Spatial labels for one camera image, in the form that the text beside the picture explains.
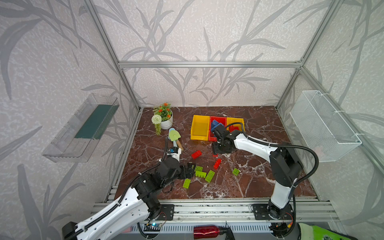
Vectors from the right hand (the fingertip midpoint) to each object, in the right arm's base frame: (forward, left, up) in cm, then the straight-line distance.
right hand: (217, 145), depth 92 cm
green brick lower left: (-21, +18, -5) cm, 28 cm away
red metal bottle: (-43, +7, 0) cm, 44 cm away
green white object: (-43, -42, -4) cm, 60 cm away
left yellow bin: (+17, +11, -4) cm, 20 cm away
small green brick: (-14, -11, -5) cm, 19 cm away
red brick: (-4, +13, -5) cm, 14 cm away
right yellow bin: (+23, -12, -3) cm, 26 cm away
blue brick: (+19, 0, -1) cm, 19 cm away
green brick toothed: (-16, +10, -4) cm, 20 cm away
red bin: (+21, -4, 0) cm, 21 cm away
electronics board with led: (-41, +34, -7) cm, 53 cm away
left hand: (-15, +15, +11) cm, 24 cm away
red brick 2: (-4, +1, -5) cm, 7 cm away
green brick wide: (-13, +11, -4) cm, 18 cm away
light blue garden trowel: (+5, +28, -4) cm, 28 cm away
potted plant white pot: (+16, +35, +8) cm, 40 cm away
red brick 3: (-10, 0, -4) cm, 11 cm away
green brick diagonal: (-17, +5, -5) cm, 18 cm away
